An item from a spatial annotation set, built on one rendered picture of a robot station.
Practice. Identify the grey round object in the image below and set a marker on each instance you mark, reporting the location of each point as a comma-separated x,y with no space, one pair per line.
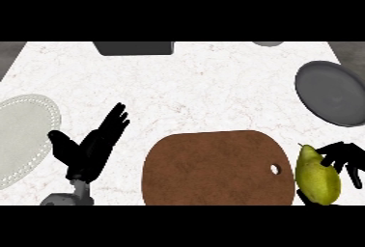
268,43

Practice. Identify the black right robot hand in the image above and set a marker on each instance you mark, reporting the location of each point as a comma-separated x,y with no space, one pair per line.
344,155

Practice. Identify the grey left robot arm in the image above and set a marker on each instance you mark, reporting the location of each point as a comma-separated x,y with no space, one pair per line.
76,195

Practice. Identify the dark grey appliance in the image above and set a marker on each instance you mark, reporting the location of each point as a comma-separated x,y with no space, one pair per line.
135,48

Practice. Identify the white beaded plate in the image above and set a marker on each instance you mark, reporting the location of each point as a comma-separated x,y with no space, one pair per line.
24,138

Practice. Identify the brown wooden cutting board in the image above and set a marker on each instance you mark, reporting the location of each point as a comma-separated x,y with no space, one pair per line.
217,169

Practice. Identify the yellow-green pear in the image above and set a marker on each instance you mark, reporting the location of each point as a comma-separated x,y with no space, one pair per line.
317,178

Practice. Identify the grey pan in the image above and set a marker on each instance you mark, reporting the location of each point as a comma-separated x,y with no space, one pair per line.
333,93

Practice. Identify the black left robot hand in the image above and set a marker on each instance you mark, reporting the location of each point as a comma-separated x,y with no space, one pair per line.
98,146

